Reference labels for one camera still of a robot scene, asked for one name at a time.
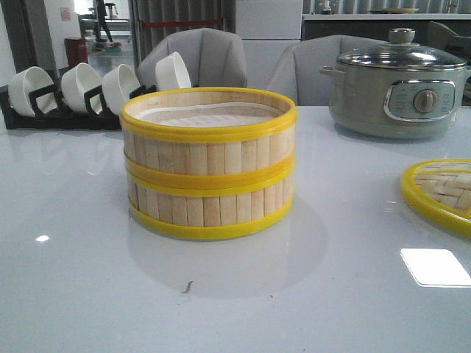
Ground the bamboo steamer tray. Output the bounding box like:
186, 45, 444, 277
120, 87, 297, 190
127, 174, 294, 240

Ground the woven bamboo steamer lid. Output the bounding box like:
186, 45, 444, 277
400, 158, 470, 238

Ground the right grey chair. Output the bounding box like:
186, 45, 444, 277
266, 35, 381, 106

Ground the grey chair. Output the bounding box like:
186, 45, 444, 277
136, 28, 247, 88
266, 35, 381, 106

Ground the left grey chair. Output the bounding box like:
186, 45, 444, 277
136, 28, 247, 88

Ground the white bowl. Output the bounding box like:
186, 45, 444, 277
102, 64, 141, 115
61, 63, 102, 114
8, 66, 54, 117
155, 51, 191, 90

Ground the grey electric cooking pot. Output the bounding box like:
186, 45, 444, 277
319, 64, 470, 139

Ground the white refrigerator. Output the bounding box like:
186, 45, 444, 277
235, 1, 303, 89

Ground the black bowl rack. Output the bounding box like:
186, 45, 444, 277
0, 83, 159, 131

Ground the red bin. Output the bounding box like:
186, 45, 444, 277
64, 38, 88, 68

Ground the glass pot lid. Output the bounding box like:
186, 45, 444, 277
337, 28, 467, 71

